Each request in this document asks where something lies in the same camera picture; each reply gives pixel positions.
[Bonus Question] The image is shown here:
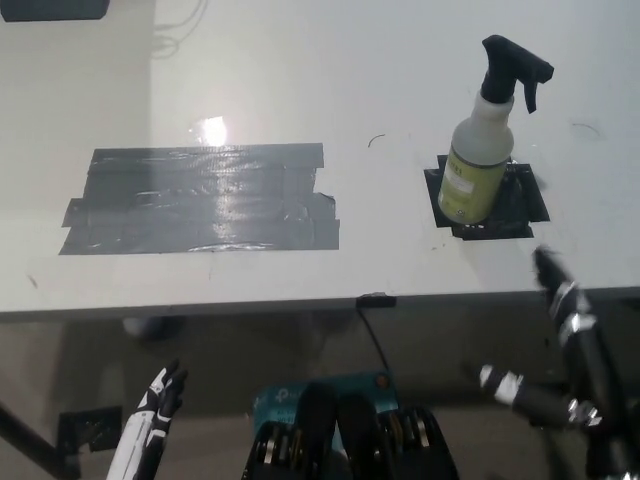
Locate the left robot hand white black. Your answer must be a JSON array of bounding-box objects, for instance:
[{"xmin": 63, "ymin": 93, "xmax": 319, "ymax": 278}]
[{"xmin": 106, "ymin": 357, "xmax": 189, "ymax": 480}]

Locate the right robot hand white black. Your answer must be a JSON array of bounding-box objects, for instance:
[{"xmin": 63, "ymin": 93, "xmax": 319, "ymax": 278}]
[{"xmin": 477, "ymin": 247, "xmax": 640, "ymax": 446}]

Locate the spray bottle with black trigger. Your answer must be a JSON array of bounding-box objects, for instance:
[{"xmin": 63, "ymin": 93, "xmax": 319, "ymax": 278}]
[{"xmin": 437, "ymin": 34, "xmax": 555, "ymax": 225}]

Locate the black ribbed robot torso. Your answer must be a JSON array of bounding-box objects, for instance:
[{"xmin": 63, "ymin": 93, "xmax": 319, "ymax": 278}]
[{"xmin": 241, "ymin": 382, "xmax": 460, "ymax": 480}]

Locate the black table leg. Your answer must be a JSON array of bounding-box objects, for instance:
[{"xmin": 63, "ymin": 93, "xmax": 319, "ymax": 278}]
[{"xmin": 0, "ymin": 397, "xmax": 82, "ymax": 480}]

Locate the teal network router box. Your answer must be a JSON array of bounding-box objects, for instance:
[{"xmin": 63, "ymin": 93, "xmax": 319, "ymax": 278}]
[{"xmin": 252, "ymin": 369, "xmax": 401, "ymax": 451}]

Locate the black tape square mark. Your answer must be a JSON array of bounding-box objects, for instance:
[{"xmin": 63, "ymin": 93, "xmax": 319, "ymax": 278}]
[{"xmin": 423, "ymin": 154, "xmax": 551, "ymax": 240}]

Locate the dark grey box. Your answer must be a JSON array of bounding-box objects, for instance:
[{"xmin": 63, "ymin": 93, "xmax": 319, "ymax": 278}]
[{"xmin": 0, "ymin": 0, "xmax": 111, "ymax": 23}]

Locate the thin black cable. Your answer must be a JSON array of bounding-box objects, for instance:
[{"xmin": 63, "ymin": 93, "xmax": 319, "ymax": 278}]
[{"xmin": 359, "ymin": 305, "xmax": 390, "ymax": 374}]

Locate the large grey duct tape patch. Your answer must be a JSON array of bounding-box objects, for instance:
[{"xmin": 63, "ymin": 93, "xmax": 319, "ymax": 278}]
[{"xmin": 58, "ymin": 143, "xmax": 341, "ymax": 256}]

